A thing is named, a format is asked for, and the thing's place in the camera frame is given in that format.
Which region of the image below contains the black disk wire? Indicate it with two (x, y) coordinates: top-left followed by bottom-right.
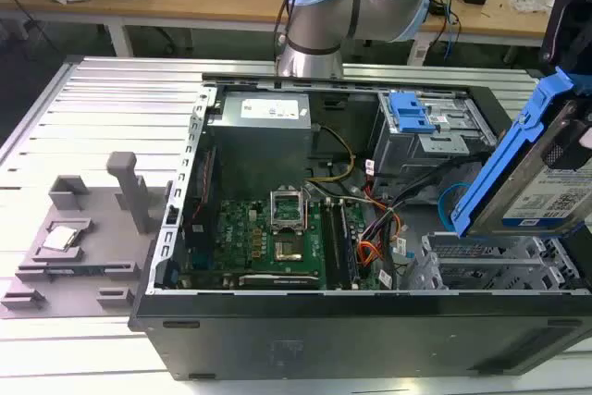
(387, 154), (492, 212)

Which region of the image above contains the blue disk wire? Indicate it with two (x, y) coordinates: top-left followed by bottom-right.
(437, 184), (469, 230)

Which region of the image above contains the black graphics card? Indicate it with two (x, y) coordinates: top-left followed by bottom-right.
(237, 273), (321, 289)

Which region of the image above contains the grey power supply unit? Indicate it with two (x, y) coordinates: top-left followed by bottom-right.
(206, 91), (316, 186)

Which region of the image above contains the green motherboard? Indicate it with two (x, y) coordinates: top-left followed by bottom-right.
(183, 198), (367, 290)

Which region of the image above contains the black RAM stick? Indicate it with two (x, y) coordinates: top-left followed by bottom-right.
(336, 200), (361, 288)

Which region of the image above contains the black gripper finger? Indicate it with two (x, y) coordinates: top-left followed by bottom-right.
(544, 99), (592, 172)

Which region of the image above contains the blue empty disk carrier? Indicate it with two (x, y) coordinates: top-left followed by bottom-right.
(388, 91), (438, 135)

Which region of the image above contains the CPU socket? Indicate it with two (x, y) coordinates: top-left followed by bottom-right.
(272, 237), (302, 264)

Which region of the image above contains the metal socket cover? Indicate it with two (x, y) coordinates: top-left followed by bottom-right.
(269, 186), (309, 232)

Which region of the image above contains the grey parts rack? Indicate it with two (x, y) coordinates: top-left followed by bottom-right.
(0, 151), (173, 320)

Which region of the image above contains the silver CPU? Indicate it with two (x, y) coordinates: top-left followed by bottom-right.
(42, 225), (80, 251)

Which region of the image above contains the black open PC case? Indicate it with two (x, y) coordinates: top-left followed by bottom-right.
(128, 71), (592, 382)

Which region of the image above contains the metal drive cage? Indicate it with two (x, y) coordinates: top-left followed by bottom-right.
(371, 89), (500, 186)

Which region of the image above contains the yellow and black wire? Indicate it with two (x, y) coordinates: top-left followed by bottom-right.
(306, 125), (357, 184)

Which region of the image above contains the wooden desk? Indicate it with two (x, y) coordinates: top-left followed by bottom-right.
(0, 0), (592, 59)

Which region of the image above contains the hard disk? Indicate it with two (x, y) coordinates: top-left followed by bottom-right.
(450, 66), (592, 240)

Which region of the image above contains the orange and red wire bundle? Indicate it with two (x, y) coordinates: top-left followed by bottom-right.
(356, 207), (404, 268)

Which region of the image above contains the metal disk bay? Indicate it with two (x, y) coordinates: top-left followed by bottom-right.
(418, 229), (592, 295)

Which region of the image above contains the blue hanging cable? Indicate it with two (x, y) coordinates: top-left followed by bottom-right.
(442, 0), (463, 62)

